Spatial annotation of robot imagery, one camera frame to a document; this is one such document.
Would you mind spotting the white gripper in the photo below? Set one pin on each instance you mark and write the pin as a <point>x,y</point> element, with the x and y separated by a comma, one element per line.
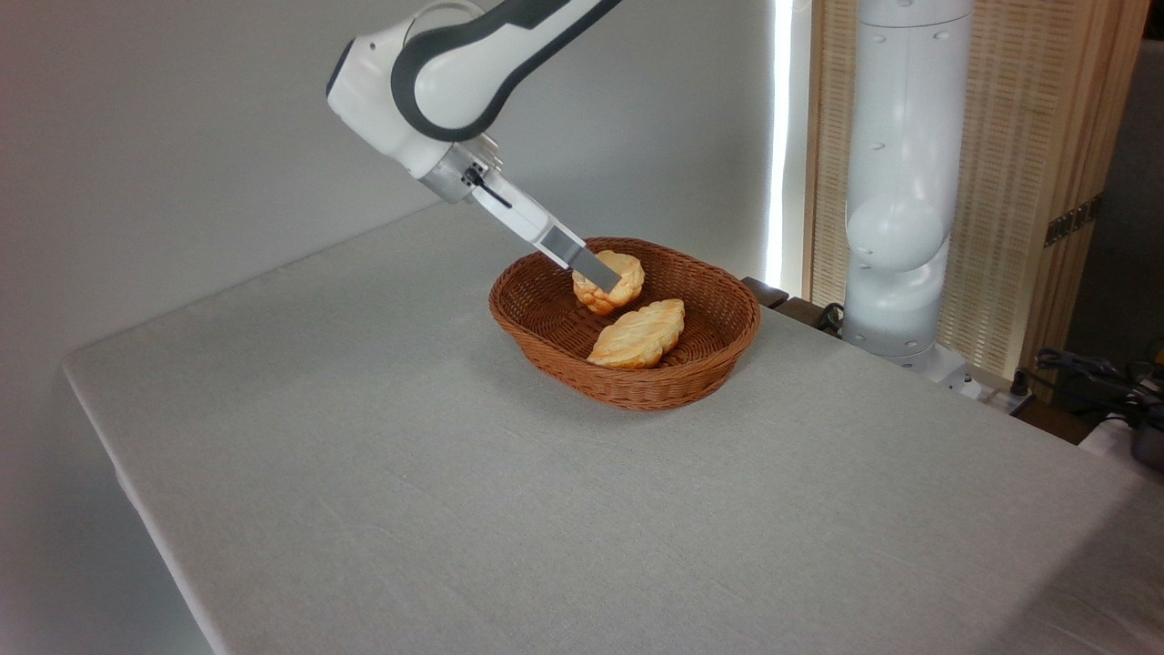
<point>514,209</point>

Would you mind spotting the round golden bread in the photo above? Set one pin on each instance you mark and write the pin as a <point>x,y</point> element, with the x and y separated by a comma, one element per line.
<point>627,273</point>

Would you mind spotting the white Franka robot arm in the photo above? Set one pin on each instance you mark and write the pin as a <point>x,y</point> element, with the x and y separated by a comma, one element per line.
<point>364,91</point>

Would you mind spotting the long golden bread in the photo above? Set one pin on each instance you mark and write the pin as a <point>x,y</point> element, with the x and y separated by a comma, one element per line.
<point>641,332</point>

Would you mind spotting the brown wicker basket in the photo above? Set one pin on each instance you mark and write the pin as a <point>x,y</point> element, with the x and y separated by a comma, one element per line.
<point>709,309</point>

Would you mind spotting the dark wooden block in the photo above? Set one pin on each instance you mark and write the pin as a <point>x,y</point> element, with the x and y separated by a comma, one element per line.
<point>766,292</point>

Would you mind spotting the grey tablecloth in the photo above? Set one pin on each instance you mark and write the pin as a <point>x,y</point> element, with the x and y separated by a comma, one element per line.
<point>546,509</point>

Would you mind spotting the white power strip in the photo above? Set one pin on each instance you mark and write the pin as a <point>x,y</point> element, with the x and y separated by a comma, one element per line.
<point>991,391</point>

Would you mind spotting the wooden slatted screen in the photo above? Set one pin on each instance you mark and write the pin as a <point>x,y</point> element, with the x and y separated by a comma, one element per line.
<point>1037,136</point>

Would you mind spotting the black screen hinge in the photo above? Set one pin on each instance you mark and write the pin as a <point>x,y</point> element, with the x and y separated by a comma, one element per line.
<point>1073,221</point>

